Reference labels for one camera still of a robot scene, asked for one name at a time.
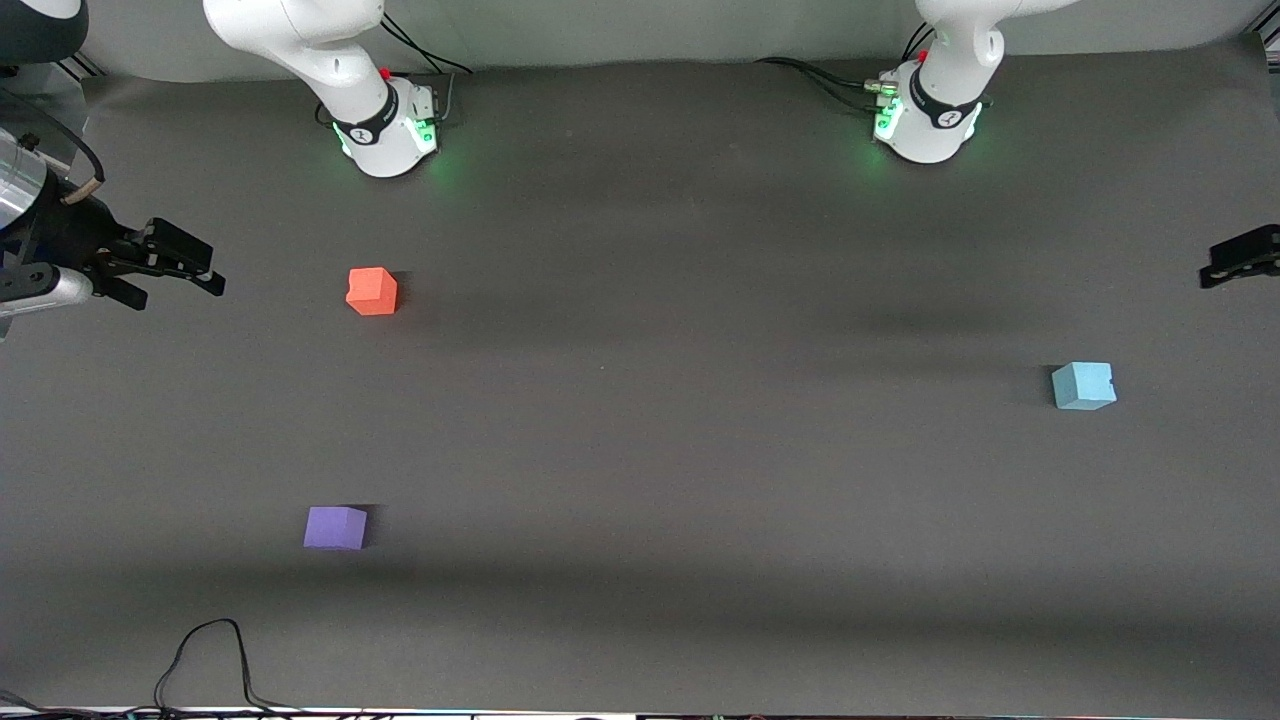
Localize black arm base cables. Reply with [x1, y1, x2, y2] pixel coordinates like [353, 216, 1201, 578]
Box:
[378, 12, 473, 128]
[753, 22, 936, 113]

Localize light blue foam block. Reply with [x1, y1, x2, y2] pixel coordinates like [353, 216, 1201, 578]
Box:
[1050, 362, 1118, 412]

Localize thin black looped cable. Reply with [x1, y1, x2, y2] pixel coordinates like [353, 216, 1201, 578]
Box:
[153, 618, 306, 717]

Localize dark grey table mat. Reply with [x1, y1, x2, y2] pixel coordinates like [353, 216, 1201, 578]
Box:
[0, 35, 1280, 717]

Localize orange foam block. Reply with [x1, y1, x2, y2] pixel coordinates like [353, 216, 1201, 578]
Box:
[346, 267, 399, 317]

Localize purple foam block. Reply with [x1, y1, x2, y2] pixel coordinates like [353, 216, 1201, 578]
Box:
[303, 506, 369, 551]

